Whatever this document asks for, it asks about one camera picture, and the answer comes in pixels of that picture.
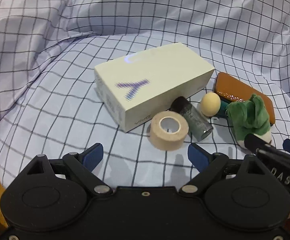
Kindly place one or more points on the white vivo phone box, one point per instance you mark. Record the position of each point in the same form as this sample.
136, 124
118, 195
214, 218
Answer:
137, 86

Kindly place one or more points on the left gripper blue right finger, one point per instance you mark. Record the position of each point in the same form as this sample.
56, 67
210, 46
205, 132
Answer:
199, 157

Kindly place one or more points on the grey bottle black cap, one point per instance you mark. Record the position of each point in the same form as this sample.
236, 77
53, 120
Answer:
198, 125

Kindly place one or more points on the brown leather wallet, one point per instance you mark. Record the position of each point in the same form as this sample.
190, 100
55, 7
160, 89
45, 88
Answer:
231, 89

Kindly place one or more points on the beige teal makeup sponge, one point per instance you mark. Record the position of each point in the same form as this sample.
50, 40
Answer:
212, 105

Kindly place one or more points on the beige tape roll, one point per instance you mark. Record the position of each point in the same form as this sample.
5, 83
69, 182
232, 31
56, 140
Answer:
168, 131

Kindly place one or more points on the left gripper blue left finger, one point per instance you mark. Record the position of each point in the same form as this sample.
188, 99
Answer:
92, 156

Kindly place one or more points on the green white plush toy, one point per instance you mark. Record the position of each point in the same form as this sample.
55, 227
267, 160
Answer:
249, 117

